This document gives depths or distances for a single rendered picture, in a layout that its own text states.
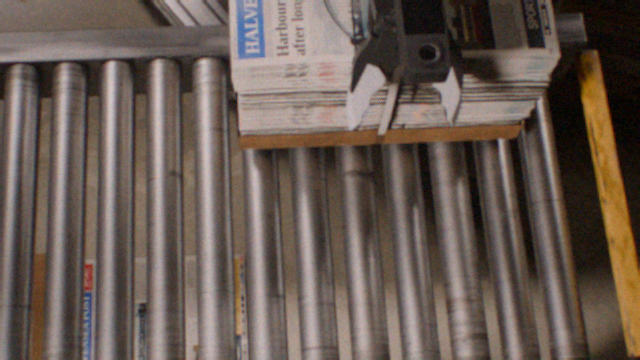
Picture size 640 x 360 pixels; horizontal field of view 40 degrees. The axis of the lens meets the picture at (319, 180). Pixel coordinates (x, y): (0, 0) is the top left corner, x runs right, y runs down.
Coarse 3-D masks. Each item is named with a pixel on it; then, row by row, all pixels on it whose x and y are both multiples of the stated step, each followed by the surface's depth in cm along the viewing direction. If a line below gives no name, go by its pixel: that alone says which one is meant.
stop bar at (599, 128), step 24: (600, 72) 123; (600, 96) 122; (600, 120) 121; (600, 144) 119; (600, 168) 118; (600, 192) 118; (624, 216) 116; (624, 240) 115; (624, 264) 114; (624, 288) 113; (624, 312) 112
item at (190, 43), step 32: (0, 32) 123; (32, 32) 123; (64, 32) 123; (96, 32) 123; (128, 32) 124; (160, 32) 124; (192, 32) 124; (224, 32) 124; (576, 32) 127; (0, 64) 121; (32, 64) 122; (96, 64) 123; (192, 64) 125; (0, 96) 131; (96, 96) 133
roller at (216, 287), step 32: (224, 64) 124; (224, 96) 122; (224, 128) 120; (224, 160) 119; (224, 192) 117; (224, 224) 115; (224, 256) 114; (224, 288) 112; (224, 320) 111; (224, 352) 110
